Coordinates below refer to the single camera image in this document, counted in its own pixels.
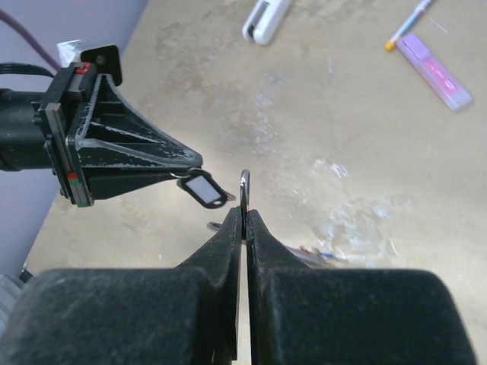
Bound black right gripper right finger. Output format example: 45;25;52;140
246;210;476;364

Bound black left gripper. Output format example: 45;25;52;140
33;44;202;208

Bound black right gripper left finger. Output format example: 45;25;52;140
1;208;242;364

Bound black white key tag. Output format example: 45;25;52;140
170;168;236;209

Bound large metal keyring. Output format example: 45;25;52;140
240;170;250;216

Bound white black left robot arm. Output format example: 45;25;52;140
1;42;202;207

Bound white stapler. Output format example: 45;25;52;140
242;0;292;46

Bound pink translucent lead case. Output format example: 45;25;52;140
396;33;473;112

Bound yellow capped marker pen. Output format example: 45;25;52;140
384;0;435;52

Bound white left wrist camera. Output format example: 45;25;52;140
56;40;99;68

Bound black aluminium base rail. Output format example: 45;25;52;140
0;263;33;331

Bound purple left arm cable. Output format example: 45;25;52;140
0;7;62;73

